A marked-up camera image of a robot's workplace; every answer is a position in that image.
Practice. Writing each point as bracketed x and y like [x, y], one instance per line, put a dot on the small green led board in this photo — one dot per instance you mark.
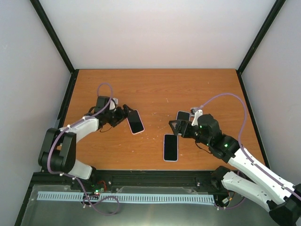
[98, 191]

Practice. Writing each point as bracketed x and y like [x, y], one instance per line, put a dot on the right black frame post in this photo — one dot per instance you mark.
[261, 34]

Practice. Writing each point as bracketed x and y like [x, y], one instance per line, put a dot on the light blue cable duct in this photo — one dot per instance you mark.
[128, 198]

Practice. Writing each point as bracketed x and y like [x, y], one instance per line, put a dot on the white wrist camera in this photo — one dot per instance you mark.
[113, 104]
[196, 112]

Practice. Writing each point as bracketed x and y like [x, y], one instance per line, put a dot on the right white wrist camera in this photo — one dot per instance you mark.
[196, 112]

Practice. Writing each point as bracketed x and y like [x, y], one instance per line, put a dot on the lavender phone case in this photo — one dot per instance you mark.
[177, 160]

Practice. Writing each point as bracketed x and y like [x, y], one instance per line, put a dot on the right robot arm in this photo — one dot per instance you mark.
[279, 197]

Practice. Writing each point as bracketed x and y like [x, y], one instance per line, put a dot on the left black frame post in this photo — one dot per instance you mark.
[53, 35]

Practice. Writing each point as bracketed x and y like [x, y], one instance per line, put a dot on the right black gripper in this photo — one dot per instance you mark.
[186, 124]

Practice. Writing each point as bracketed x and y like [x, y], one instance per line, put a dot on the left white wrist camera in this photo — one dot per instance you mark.
[113, 104]

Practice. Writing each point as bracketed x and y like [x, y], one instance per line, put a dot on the black frame post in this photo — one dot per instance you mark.
[53, 35]
[261, 34]

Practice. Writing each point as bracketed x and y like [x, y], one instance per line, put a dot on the pink phone case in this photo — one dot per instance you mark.
[142, 130]

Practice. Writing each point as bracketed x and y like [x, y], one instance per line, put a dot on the light blue phone case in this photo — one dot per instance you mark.
[188, 113]

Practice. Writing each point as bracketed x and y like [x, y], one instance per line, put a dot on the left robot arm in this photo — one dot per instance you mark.
[58, 151]

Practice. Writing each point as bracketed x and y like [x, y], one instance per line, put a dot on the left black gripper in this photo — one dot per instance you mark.
[121, 116]

